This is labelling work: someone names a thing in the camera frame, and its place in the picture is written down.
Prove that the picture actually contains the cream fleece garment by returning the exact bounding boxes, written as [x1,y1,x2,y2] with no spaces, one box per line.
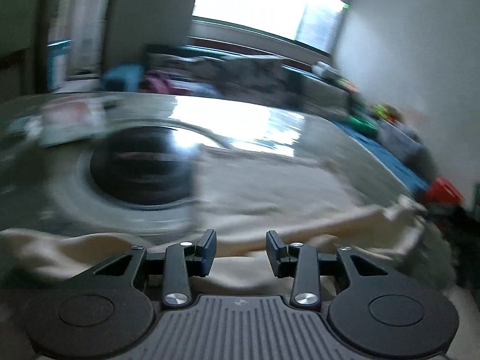
[0,145,429,297]

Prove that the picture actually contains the red plastic stool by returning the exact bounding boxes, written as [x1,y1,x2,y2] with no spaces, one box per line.
[423,177,463,206]

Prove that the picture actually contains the black round induction cooktop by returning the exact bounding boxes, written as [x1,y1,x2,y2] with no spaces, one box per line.
[89,126,198,210]

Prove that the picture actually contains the green bowl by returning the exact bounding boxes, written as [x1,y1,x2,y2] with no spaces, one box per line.
[348,115,377,135]

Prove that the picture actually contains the white tissue pack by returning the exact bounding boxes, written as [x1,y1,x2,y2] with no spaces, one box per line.
[40,98,107,147]

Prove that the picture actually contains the colourful plush toys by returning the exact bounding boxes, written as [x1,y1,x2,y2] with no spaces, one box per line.
[373,104,402,124]

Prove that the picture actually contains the grey plain pillow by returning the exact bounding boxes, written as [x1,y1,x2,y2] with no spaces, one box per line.
[300,76,349,120]

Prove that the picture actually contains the pink cloth on sofa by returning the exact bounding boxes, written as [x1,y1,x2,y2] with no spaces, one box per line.
[138,71,192,95]

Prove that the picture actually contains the panda plush toy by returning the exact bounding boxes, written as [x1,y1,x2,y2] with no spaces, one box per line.
[312,61,340,80]

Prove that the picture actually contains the blue sofa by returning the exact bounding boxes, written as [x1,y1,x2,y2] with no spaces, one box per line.
[100,45,428,193]

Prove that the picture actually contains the butterfly pillow left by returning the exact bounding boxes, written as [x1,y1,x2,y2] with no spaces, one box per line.
[145,54,216,82]

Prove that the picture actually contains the butterfly pillow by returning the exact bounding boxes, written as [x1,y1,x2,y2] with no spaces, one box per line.
[145,54,216,82]
[215,55,287,94]

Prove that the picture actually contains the butterfly pillow right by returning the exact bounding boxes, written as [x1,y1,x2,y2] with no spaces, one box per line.
[215,55,287,94]

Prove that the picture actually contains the blue cabinet in doorway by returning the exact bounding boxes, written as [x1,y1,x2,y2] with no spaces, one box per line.
[47,39,72,92]

